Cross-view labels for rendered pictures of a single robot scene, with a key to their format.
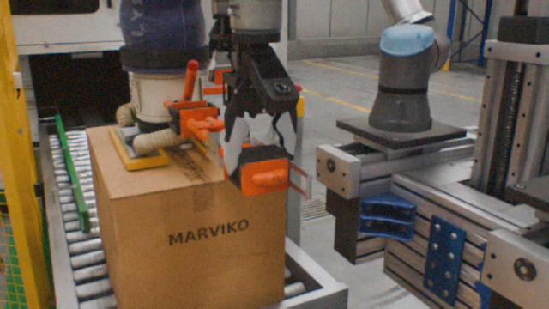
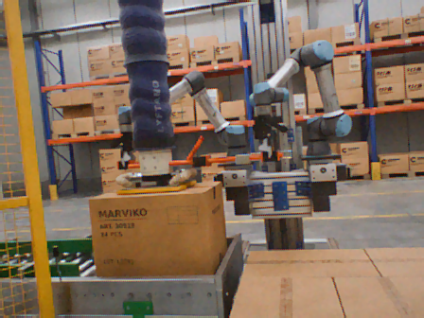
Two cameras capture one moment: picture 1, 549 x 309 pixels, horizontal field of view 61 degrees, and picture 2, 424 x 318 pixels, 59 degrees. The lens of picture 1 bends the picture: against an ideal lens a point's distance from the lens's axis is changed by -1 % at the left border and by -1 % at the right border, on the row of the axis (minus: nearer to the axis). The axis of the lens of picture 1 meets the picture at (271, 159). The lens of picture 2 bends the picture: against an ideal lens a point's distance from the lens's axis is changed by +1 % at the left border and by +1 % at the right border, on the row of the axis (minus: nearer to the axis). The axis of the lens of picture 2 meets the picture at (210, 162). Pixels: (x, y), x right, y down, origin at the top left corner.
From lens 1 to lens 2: 1.64 m
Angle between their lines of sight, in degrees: 52
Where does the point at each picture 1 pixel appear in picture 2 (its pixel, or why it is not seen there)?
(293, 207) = not seen: hidden behind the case
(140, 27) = (162, 128)
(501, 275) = (317, 175)
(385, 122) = not seen: hidden behind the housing
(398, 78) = (240, 141)
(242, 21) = (267, 111)
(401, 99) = (242, 149)
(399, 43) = (238, 129)
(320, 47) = not seen: outside the picture
